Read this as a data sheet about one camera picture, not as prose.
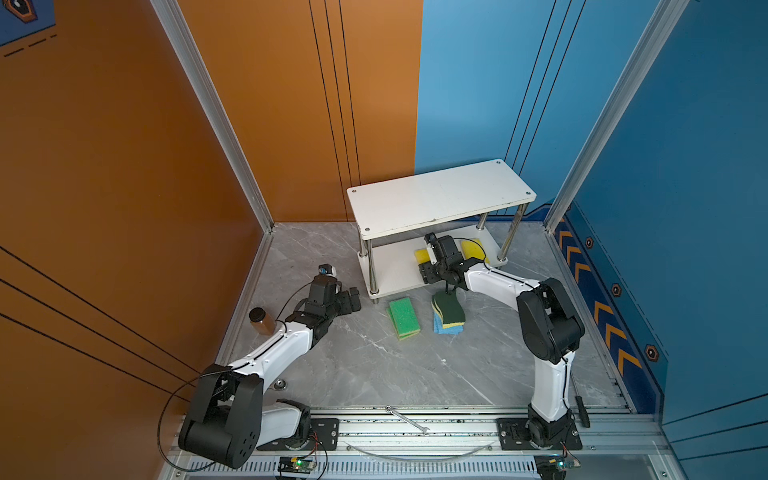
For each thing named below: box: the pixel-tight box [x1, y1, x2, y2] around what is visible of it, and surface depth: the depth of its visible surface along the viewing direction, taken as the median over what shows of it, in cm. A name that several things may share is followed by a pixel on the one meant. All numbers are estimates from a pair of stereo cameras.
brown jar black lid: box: [249, 307, 276, 336], surface depth 86 cm
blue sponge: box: [433, 312, 464, 335], surface depth 91 cm
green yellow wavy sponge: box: [431, 291, 466, 329], surface depth 91 cm
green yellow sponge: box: [386, 297, 421, 341], surface depth 93 cm
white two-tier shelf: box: [347, 159, 537, 304], surface depth 83 cm
